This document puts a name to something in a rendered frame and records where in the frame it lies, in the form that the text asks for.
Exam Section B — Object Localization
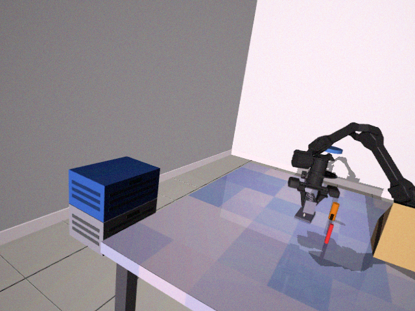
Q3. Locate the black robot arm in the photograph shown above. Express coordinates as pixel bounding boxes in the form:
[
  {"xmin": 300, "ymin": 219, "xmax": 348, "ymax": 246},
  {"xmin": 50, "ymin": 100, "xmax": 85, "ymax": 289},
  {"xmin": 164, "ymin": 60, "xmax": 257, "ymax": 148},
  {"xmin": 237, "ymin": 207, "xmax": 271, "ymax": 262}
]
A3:
[{"xmin": 291, "ymin": 122, "xmax": 415, "ymax": 209}]

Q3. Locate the orange cylindrical peg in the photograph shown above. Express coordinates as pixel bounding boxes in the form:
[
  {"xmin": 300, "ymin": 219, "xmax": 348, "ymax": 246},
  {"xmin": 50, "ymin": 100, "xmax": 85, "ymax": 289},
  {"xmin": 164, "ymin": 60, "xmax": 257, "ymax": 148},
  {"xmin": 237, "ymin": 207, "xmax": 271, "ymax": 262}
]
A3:
[{"xmin": 329, "ymin": 202, "xmax": 339, "ymax": 221}]

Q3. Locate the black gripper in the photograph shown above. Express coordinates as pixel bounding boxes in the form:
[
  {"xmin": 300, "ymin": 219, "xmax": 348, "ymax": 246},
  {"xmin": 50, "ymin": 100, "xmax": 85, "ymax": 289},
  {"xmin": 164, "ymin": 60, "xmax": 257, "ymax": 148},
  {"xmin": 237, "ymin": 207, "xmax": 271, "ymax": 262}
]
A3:
[{"xmin": 288, "ymin": 169, "xmax": 340, "ymax": 205}]

